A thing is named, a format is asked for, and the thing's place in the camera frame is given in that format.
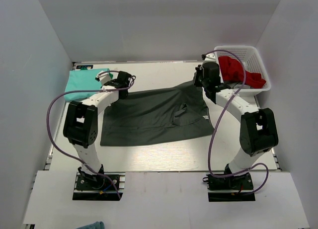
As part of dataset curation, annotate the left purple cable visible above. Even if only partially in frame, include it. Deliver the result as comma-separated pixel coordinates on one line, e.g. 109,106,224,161
47,70,137,200

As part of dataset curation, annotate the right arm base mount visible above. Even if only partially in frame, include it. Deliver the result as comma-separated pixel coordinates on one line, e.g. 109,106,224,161
202,173,255,202

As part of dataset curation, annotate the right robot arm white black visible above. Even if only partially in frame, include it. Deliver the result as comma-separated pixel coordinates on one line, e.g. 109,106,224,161
194,51,278,178

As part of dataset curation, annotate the dark grey t-shirt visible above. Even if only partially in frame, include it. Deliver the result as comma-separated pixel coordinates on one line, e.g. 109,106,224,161
100,81,214,147

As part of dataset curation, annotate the folded teal t-shirt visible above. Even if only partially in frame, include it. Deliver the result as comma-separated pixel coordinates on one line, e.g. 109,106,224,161
64,69,109,102

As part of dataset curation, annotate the dark label sticker on table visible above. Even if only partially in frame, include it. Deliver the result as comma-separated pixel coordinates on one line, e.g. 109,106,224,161
76,65,93,70

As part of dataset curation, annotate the red t-shirt in basket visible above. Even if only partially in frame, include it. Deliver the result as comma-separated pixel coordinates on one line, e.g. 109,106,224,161
218,56,266,88

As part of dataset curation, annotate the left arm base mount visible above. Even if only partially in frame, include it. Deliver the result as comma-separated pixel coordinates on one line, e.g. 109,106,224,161
72,173,125,201

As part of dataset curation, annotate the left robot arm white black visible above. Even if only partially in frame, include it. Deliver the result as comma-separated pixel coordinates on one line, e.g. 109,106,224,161
63,71,136,181

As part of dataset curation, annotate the blue cloth at bottom edge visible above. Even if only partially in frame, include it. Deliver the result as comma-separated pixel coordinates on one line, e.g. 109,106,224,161
82,221,105,229

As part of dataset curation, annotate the grey t-shirt in basket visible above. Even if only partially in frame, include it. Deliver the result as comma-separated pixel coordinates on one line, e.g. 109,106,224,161
226,81,251,89

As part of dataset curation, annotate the white plastic laundry basket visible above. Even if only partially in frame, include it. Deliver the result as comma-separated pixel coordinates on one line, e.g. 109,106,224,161
215,45,271,96

